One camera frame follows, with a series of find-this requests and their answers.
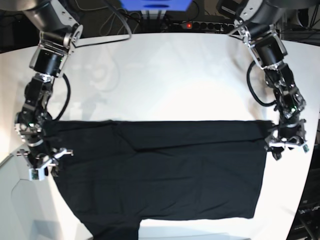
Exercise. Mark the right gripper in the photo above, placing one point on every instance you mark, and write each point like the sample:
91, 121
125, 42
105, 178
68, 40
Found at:
40, 156

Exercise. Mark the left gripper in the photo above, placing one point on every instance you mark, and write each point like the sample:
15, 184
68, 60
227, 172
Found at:
289, 134

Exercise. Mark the black T-shirt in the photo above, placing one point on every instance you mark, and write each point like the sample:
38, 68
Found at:
123, 172

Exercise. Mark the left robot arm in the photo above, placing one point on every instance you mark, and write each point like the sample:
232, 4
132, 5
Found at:
255, 22

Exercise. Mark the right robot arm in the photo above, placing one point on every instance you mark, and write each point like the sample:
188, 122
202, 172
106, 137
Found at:
58, 34

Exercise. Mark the white chair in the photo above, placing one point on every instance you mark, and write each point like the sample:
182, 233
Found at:
34, 210

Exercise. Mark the black power strip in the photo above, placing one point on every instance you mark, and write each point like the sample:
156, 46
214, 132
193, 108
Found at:
203, 27

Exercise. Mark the blue plastic box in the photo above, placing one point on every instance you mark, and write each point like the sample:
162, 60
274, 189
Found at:
167, 5

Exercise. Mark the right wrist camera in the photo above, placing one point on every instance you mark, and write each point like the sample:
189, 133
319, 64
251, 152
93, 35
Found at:
37, 174

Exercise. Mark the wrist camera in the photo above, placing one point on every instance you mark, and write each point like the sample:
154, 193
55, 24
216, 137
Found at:
37, 174
305, 148

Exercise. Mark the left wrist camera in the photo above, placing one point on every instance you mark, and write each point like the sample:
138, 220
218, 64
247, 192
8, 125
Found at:
305, 148

